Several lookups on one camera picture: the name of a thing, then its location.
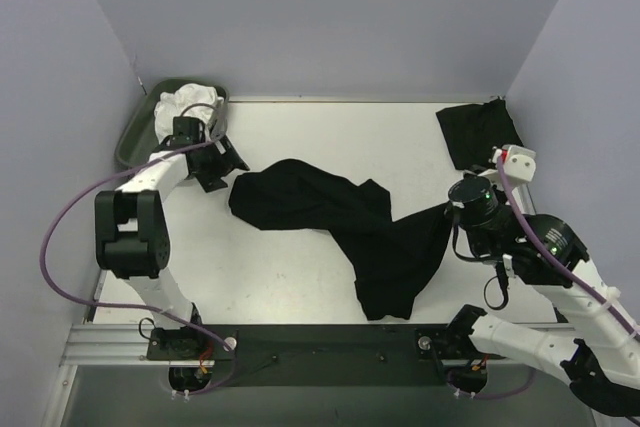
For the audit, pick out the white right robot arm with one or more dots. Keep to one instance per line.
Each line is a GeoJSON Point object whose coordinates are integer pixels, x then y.
{"type": "Point", "coordinates": [599, 360]}

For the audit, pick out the grey plastic tray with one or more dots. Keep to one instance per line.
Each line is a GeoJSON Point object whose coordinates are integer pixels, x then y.
{"type": "Point", "coordinates": [138, 138]}

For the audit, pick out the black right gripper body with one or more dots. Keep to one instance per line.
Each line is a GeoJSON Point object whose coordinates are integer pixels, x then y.
{"type": "Point", "coordinates": [458, 214]}

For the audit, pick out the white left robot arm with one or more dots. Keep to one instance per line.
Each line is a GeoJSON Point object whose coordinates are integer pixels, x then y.
{"type": "Point", "coordinates": [131, 234]}

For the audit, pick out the crumpled white t shirt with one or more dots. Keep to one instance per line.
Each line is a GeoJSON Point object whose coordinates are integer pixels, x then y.
{"type": "Point", "coordinates": [208, 104]}

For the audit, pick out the black t shirt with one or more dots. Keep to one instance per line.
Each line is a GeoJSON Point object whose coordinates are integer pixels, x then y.
{"type": "Point", "coordinates": [393, 260]}
{"type": "Point", "coordinates": [471, 132]}

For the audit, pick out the aluminium front rail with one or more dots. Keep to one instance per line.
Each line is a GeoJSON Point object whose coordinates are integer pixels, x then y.
{"type": "Point", "coordinates": [104, 344]}

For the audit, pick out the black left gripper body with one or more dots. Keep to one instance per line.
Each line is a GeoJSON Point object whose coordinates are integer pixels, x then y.
{"type": "Point", "coordinates": [220, 167]}

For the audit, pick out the folded black t shirt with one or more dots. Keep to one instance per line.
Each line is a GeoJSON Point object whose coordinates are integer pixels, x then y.
{"type": "Point", "coordinates": [471, 132]}

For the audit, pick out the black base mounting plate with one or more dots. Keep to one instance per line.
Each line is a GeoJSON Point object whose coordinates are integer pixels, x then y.
{"type": "Point", "coordinates": [304, 374]}

